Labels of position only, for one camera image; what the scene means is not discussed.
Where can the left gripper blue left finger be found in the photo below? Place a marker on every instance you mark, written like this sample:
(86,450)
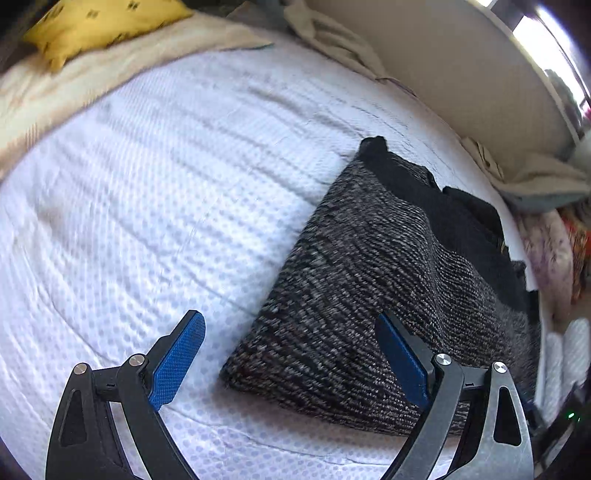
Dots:
(146,382)

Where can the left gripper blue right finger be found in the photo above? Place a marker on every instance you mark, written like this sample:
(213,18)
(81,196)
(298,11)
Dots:
(434,387)

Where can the black grey knit zip jacket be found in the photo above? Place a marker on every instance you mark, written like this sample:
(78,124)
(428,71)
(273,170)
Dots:
(386,239)

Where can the grey polka dot duvet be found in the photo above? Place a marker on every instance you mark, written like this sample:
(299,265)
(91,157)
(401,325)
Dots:
(566,364)

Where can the purple floral folded quilt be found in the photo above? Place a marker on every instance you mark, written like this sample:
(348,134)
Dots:
(549,251)

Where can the white dotted bed quilt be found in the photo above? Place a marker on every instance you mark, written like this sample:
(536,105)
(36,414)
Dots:
(186,188)

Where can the orange leopard print cloth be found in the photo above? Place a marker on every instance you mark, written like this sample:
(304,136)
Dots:
(579,237)

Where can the right beige green curtain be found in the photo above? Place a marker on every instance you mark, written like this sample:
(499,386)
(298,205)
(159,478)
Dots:
(536,183)

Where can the beige green curtain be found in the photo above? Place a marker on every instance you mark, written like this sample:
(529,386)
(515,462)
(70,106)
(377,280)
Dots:
(536,183)
(319,32)

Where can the cream blanket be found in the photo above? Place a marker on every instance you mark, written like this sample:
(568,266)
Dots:
(35,101)

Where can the yellow patterned cushion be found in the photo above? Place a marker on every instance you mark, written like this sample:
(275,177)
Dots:
(71,28)

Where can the left beige green curtain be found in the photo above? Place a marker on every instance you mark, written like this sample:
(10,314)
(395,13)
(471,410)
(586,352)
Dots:
(319,32)

